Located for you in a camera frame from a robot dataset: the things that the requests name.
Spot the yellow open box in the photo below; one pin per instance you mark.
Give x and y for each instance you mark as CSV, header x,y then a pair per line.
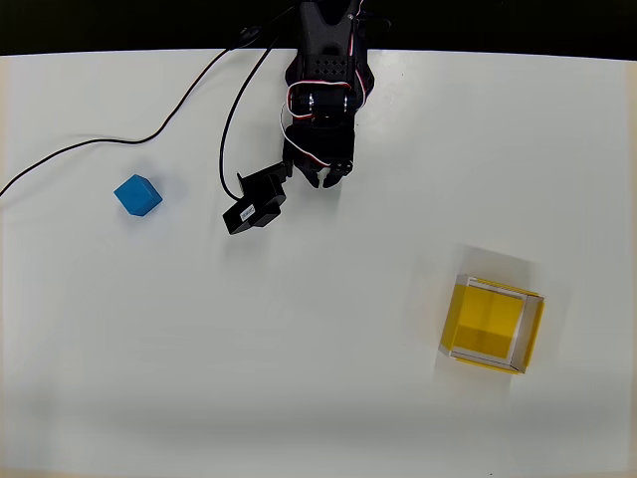
x,y
483,318

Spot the blue cube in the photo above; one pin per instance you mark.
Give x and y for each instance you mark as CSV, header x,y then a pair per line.
x,y
137,196

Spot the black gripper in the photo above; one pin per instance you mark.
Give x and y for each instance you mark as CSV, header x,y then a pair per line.
x,y
318,155

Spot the black webcam with mount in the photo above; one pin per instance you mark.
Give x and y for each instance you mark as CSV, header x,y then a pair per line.
x,y
254,209

